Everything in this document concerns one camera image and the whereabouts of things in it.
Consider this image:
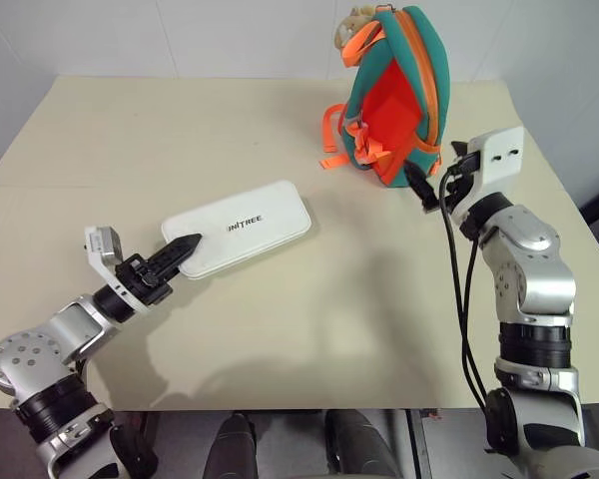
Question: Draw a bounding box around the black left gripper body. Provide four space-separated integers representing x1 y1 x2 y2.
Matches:
113 253 175 307

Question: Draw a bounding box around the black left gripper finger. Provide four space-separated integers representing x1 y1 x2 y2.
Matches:
158 260 186 286
148 233 204 274

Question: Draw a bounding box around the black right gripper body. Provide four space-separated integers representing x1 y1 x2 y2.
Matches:
448 149 481 207

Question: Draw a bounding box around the white rectangular box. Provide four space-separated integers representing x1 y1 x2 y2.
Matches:
160 180 312 280

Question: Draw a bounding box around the orange and teal backpack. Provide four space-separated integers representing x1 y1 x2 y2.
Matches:
319 4 453 190

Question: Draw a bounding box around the dark rounded shape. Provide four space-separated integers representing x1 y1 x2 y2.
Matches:
324 408 399 479
213 411 259 479

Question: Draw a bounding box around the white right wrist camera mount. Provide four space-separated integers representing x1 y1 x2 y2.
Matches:
451 125 525 222

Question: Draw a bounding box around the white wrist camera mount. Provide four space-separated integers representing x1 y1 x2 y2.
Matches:
451 125 525 222
82 226 152 317

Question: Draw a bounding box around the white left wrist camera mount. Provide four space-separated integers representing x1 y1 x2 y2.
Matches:
82 226 152 317

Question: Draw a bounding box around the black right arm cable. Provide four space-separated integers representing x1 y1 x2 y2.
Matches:
439 164 486 408
460 237 486 400

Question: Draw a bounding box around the beige plush keychain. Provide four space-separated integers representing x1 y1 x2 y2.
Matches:
333 3 381 52

